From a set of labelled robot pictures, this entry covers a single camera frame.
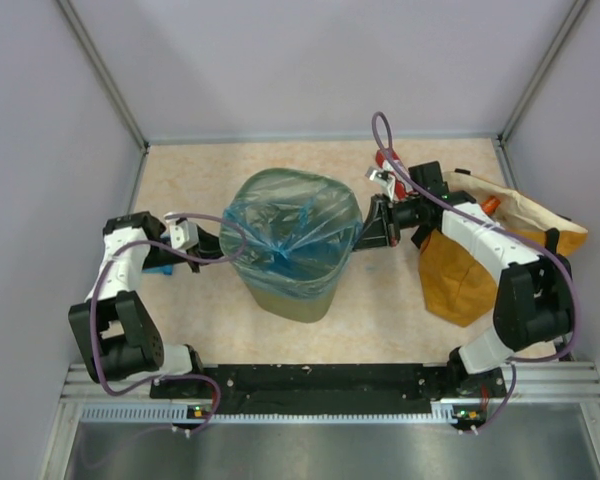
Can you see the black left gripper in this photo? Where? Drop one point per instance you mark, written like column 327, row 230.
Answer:
column 208, row 245

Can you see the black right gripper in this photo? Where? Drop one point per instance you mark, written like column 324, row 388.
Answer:
column 374, row 234

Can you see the blue plastic trash bag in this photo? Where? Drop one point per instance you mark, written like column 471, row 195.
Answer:
column 290, row 235

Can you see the olive green plastic trash bin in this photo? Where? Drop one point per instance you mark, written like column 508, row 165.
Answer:
column 290, row 300

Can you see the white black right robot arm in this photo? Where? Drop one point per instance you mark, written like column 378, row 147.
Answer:
column 483, row 249

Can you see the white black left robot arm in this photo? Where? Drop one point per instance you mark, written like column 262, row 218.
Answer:
column 115, row 334

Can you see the folded blue trash bag roll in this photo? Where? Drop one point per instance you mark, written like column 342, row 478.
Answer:
column 166, row 270

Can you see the red rectangular carton box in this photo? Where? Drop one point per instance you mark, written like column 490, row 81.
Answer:
column 381, row 162

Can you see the orange packet in tote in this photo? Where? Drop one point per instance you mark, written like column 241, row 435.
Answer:
column 490, row 205

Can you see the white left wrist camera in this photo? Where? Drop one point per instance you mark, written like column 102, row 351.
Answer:
column 183, row 233

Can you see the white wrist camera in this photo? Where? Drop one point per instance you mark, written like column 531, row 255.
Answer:
column 385, row 179
column 183, row 233

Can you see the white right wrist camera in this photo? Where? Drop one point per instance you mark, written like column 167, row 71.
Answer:
column 385, row 179

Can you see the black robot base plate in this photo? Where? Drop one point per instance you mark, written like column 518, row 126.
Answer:
column 316, row 389

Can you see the grey slotted cable duct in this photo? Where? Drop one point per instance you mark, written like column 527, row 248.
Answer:
column 190, row 415

